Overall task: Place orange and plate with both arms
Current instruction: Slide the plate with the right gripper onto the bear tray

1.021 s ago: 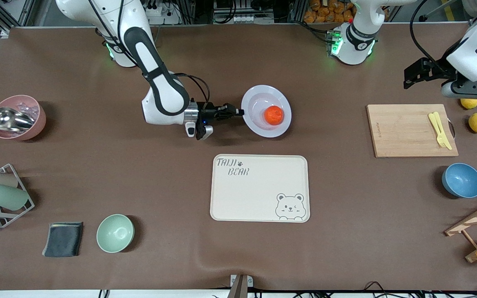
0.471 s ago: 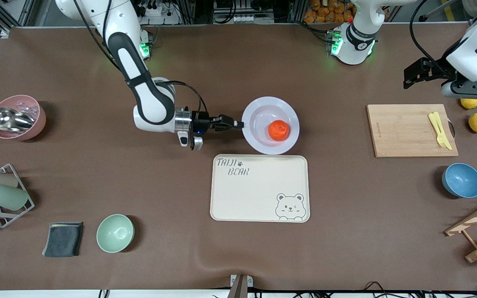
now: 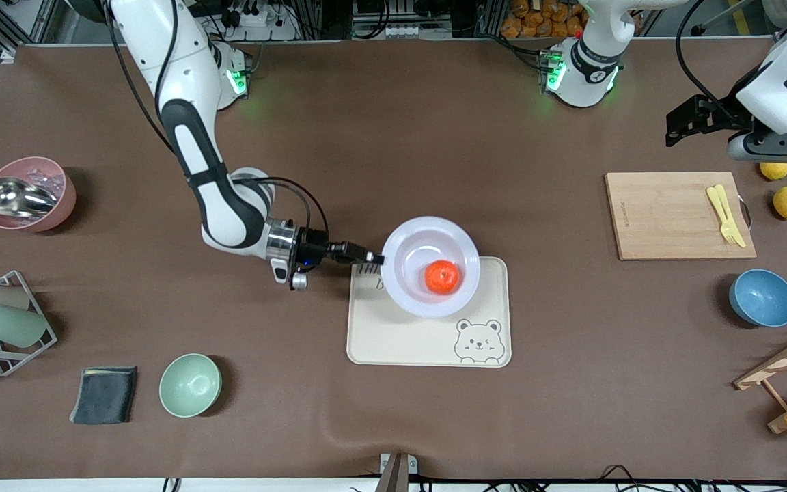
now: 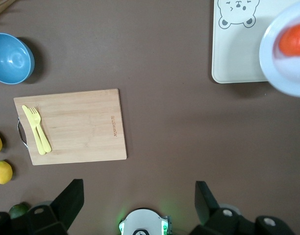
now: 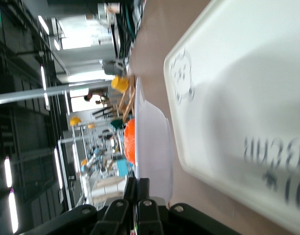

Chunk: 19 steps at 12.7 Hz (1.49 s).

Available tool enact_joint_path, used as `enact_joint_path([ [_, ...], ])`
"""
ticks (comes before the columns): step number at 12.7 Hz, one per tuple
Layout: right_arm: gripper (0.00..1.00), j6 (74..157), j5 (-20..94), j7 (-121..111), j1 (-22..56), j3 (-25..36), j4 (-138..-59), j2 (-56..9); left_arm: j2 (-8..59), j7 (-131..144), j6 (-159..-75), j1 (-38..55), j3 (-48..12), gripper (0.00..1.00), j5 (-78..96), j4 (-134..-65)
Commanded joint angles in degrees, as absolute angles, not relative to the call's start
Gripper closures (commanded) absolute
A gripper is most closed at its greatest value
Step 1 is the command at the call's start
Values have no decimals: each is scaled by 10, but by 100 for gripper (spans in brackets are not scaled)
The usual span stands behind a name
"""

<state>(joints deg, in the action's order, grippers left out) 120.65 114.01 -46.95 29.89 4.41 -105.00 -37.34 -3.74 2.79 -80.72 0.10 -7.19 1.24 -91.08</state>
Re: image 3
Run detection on white round plate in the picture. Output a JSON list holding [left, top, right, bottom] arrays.
[[381, 216, 482, 318]]

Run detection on orange mandarin fruit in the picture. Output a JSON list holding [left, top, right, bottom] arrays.
[[425, 260, 461, 295]]

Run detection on yellow plastic fork and knife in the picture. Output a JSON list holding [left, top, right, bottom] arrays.
[[706, 187, 747, 248]]

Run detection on wooden cutting board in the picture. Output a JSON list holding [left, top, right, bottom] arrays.
[[605, 172, 757, 261]]

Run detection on cream bear print tray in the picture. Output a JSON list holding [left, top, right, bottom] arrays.
[[346, 255, 512, 368]]

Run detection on yellow plastic fork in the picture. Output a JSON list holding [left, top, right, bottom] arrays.
[[715, 184, 741, 245]]

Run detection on pile of orange fruits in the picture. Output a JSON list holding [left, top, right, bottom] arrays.
[[501, 0, 589, 40]]

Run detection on light green bowl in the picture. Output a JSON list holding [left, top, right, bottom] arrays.
[[159, 353, 222, 418]]

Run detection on blue bowl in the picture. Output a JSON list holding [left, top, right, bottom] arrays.
[[729, 269, 787, 328]]

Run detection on white power strip with plugs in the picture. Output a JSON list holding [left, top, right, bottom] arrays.
[[226, 0, 299, 42]]

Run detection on white empty power strip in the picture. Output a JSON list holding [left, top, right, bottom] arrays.
[[383, 23, 454, 38]]

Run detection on wooden dish rack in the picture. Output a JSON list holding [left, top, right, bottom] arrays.
[[734, 321, 787, 435]]

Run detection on pink bowl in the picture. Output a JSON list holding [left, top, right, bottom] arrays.
[[0, 156, 77, 233]]

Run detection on dark grey folded cloth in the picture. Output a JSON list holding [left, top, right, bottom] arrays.
[[69, 366, 138, 426]]

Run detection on metal scoop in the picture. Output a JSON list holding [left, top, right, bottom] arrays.
[[0, 177, 59, 215]]

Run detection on light green cup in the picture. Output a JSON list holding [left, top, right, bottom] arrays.
[[0, 303, 49, 348]]

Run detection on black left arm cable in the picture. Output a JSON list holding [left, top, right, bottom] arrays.
[[675, 0, 751, 125]]

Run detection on grey wire cup rack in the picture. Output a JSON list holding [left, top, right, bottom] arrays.
[[0, 270, 58, 377]]

